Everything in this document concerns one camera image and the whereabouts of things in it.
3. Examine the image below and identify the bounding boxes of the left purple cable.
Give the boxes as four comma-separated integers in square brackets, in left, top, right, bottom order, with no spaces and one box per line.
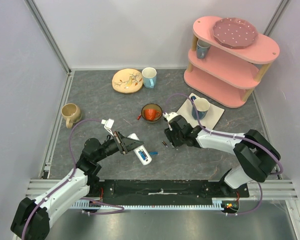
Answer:
[21,118,125,240]

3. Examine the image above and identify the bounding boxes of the dark blue mug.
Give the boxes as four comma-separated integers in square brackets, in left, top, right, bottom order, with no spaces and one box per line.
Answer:
[190,96,210,120]

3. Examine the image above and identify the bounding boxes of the slotted cable duct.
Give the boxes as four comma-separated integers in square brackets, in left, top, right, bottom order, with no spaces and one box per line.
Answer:
[71,198,230,210]

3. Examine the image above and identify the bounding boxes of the blue mug on shelf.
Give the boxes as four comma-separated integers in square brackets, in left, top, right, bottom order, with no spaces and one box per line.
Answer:
[196,39,211,59]

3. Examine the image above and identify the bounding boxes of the orange cup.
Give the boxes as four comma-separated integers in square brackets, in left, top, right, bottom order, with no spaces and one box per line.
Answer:
[144,108,161,122]

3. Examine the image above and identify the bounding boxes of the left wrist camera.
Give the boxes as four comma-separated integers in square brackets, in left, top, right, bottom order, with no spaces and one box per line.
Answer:
[101,118,114,136]

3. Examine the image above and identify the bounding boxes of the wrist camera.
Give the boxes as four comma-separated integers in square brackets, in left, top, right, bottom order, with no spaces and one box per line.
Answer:
[163,112,178,124]
[101,118,114,136]

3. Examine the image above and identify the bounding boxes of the yellow floral plate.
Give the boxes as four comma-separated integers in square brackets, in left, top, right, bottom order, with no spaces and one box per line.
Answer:
[112,68,143,94]

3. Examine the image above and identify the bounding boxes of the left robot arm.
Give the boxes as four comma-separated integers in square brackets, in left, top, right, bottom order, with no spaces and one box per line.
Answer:
[11,131,143,240]

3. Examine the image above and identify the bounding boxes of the purple cable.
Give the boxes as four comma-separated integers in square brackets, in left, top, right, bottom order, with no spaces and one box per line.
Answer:
[21,118,125,240]
[166,93,283,216]

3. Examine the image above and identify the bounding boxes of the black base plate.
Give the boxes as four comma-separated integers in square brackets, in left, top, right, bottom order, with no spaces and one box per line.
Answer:
[87,179,249,206]

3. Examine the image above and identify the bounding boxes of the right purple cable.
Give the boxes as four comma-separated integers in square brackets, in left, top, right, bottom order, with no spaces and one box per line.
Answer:
[166,93,283,216]

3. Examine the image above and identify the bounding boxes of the brown patterned bowl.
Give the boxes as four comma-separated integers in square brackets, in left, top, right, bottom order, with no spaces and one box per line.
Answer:
[141,103,163,123]

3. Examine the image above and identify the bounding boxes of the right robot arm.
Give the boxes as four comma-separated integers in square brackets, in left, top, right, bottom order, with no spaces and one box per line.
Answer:
[163,112,281,197]

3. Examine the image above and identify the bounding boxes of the beige ceramic mug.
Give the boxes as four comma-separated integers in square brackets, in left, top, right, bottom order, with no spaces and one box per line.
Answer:
[61,103,82,129]

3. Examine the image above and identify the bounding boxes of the white remote control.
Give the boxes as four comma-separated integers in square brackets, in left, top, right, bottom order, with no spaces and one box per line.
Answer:
[133,145,152,166]

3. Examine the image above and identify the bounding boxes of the pink three-tier shelf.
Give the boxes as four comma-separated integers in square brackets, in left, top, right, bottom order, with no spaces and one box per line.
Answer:
[184,16,280,108]

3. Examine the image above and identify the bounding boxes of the light blue mug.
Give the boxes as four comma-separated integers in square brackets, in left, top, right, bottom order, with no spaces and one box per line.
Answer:
[142,67,157,89]

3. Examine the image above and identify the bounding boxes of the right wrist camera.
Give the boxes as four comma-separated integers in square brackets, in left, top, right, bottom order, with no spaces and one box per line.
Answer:
[163,112,178,124]

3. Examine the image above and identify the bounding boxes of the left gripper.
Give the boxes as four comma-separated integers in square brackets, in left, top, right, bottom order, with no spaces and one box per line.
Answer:
[95,130,143,162]

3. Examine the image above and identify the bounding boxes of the mauve polka dot plate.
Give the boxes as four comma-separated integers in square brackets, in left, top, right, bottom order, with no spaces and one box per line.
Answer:
[212,17,258,49]

